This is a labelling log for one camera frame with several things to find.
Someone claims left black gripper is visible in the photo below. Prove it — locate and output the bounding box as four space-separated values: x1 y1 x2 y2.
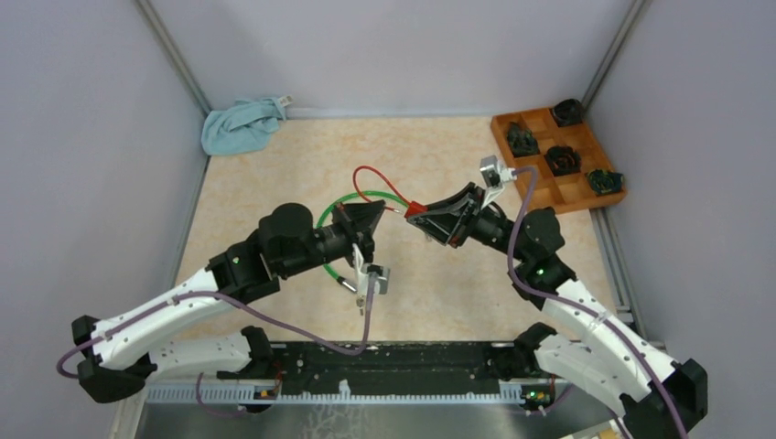
280 198 384 278

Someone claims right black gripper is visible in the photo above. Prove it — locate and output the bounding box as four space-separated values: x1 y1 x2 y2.
408 182 529 262

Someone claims red cable padlock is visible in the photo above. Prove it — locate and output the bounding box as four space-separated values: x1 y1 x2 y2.
352 166 428 218

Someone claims green cable lock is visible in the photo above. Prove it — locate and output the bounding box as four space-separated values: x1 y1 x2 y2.
317 190 409 294

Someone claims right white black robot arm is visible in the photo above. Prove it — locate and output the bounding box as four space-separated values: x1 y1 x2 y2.
404 184 708 438

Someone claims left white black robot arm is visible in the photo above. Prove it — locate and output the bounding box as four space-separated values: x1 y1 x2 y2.
71 201 386 403

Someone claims dark green flower left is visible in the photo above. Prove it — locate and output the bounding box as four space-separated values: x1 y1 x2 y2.
506 123 540 157

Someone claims dark green flower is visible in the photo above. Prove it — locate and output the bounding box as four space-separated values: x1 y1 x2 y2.
506 123 540 157
586 169 624 197

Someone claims dark orange flower centre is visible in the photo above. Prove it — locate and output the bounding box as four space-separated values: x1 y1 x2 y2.
544 145 581 177

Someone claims orange wooden compartment tray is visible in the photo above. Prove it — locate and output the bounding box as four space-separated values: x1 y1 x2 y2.
490 107 628 214

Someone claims light blue cloth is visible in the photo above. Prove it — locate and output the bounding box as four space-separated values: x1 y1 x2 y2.
200 95 294 156

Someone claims dark green flower right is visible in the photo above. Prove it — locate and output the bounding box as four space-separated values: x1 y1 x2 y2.
586 169 624 197

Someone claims dark flower top corner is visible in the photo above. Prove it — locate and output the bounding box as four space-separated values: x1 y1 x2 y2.
550 98 585 128

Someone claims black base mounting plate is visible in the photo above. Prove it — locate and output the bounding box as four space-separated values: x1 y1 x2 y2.
216 340 576 397

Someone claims white plastic basket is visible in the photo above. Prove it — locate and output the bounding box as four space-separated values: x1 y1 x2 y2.
560 422 631 439

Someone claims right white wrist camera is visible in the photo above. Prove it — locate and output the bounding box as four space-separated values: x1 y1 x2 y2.
480 155 516 209

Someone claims aluminium frame rail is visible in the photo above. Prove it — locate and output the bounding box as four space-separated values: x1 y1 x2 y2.
125 340 674 406

